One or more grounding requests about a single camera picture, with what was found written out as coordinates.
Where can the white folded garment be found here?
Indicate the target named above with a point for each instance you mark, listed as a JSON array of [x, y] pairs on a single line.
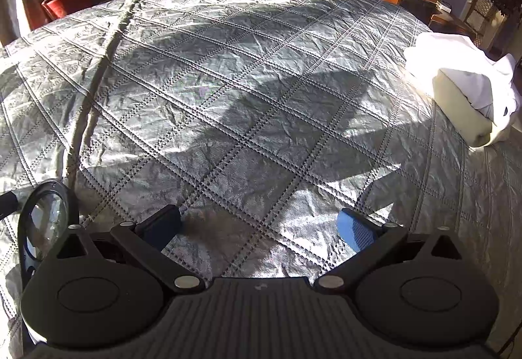
[[448, 57]]

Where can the wicker basket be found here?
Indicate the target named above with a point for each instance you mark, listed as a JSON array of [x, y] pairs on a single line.
[[487, 8]]

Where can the dark drawer cabinet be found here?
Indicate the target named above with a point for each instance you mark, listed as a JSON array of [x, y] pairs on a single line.
[[420, 8]]

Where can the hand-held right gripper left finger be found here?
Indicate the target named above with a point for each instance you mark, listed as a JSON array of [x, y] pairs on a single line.
[[161, 226]]

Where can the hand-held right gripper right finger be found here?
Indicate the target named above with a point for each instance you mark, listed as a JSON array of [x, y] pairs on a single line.
[[354, 230]]

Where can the small white box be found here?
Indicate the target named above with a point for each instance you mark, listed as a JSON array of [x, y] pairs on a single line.
[[445, 7]]

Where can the silver quilted blanket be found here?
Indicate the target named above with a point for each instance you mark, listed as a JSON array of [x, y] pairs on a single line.
[[244, 98]]

